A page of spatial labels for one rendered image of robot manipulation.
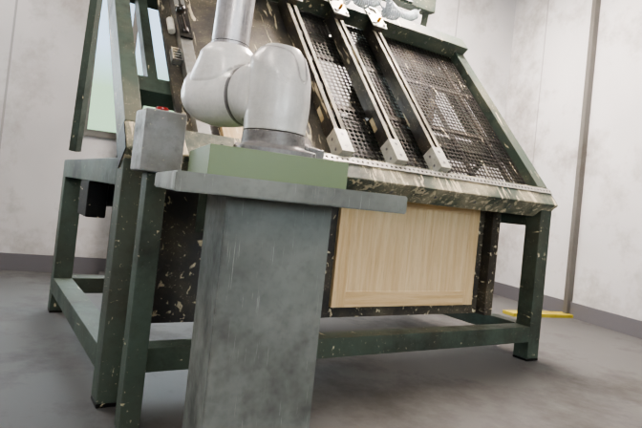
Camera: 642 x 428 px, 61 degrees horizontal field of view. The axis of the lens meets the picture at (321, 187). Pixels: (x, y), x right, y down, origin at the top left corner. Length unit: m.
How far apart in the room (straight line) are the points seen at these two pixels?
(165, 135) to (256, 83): 0.42
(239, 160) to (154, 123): 0.49
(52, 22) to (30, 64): 0.34
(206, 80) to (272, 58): 0.21
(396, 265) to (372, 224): 0.25
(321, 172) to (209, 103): 0.36
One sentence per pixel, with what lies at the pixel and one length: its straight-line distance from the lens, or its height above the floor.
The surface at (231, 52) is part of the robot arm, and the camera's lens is 1.46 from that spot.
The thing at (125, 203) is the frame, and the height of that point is 0.64.
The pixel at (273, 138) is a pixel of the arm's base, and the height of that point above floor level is 0.85.
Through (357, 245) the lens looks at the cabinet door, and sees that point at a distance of 2.51.
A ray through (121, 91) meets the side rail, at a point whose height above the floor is 1.01.
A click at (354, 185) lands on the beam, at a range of 2.20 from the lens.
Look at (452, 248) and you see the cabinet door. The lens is 2.92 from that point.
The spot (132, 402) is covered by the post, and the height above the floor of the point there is 0.08.
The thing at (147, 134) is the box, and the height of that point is 0.85.
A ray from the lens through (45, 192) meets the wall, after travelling 4.37.
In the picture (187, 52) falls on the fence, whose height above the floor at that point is 1.25.
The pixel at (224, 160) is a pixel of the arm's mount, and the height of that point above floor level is 0.79.
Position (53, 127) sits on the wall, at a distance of 4.38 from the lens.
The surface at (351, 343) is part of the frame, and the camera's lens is 2.31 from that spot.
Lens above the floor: 0.72
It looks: 1 degrees up
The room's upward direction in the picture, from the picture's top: 6 degrees clockwise
